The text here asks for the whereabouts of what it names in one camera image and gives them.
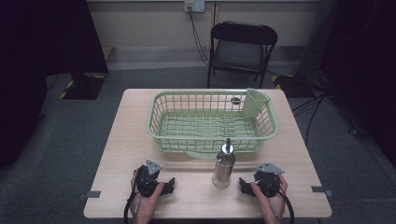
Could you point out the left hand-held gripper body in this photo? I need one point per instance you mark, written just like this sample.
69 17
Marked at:
147 182

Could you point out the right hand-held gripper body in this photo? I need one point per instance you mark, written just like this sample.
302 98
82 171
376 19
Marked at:
267 182

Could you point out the glass oil bottle metal spout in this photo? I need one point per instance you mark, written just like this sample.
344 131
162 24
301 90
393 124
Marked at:
223 172

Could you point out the green plastic dish basket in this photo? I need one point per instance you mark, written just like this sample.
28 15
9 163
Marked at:
199 126

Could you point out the person's left hand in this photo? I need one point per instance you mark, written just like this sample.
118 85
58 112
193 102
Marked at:
146 207

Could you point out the person's right hand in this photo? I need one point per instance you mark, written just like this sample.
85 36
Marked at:
270 208

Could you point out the green plastic utensil cup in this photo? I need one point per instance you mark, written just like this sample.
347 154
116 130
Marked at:
253 104

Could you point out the black stand base striped tape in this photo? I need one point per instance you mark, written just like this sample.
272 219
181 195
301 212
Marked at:
85 87
294 85

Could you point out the black folding chair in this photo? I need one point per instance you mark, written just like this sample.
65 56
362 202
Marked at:
239 53

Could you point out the dark curtain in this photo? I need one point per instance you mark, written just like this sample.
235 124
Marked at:
40 62
364 62

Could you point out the white wall socket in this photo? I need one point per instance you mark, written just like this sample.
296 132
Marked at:
194 5

